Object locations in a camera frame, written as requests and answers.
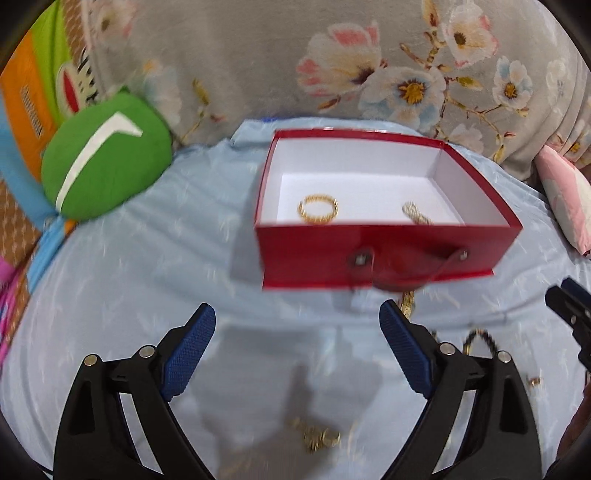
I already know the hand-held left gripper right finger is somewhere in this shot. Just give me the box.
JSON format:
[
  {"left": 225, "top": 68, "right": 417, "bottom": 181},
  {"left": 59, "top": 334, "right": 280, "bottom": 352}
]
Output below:
[{"left": 379, "top": 299, "right": 542, "bottom": 480}]

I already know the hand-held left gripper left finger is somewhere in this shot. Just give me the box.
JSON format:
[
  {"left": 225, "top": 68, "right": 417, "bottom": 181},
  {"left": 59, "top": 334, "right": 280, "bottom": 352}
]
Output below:
[{"left": 53, "top": 302, "right": 218, "bottom": 480}]

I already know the gold chain with tag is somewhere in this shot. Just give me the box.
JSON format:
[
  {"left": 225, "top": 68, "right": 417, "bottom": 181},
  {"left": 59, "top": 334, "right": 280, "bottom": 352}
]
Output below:
[{"left": 398, "top": 288, "right": 419, "bottom": 324}]

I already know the black beaded bracelet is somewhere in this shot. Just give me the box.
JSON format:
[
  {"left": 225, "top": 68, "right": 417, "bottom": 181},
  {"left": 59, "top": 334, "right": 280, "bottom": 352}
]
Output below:
[{"left": 462, "top": 328, "right": 502, "bottom": 358}]

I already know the red cardboard box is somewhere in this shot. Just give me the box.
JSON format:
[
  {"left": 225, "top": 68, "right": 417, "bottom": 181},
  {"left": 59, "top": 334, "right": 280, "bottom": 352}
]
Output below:
[{"left": 253, "top": 128, "right": 523, "bottom": 292}]

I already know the pink pillow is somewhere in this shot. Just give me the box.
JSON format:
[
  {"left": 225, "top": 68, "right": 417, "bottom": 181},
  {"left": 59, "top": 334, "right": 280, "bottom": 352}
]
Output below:
[{"left": 536, "top": 143, "right": 591, "bottom": 257}]

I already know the light blue bed sheet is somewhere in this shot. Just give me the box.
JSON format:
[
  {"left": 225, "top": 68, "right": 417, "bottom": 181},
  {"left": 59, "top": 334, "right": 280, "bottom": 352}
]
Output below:
[{"left": 0, "top": 119, "right": 591, "bottom": 480}]

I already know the gold bangle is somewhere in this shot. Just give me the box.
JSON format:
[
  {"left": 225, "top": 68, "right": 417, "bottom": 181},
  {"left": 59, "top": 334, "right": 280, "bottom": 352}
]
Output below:
[{"left": 298, "top": 194, "right": 340, "bottom": 226}]

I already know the green round cushion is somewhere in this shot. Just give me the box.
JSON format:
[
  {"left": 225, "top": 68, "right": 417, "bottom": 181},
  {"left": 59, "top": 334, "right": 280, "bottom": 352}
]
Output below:
[{"left": 41, "top": 87, "right": 175, "bottom": 221}]

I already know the grey floral blanket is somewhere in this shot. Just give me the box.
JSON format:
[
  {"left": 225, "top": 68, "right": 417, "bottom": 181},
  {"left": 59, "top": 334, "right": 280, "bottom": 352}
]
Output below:
[{"left": 83, "top": 0, "right": 591, "bottom": 181}]

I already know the colourful cartoon printed blanket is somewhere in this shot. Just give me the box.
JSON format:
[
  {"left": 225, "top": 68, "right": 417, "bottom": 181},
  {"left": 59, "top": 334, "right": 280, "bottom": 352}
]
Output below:
[{"left": 0, "top": 0, "right": 116, "bottom": 365}]

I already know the gold chain bracelet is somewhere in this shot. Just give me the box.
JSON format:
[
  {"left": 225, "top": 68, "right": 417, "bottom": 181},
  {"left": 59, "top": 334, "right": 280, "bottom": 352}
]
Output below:
[{"left": 401, "top": 201, "right": 432, "bottom": 226}]

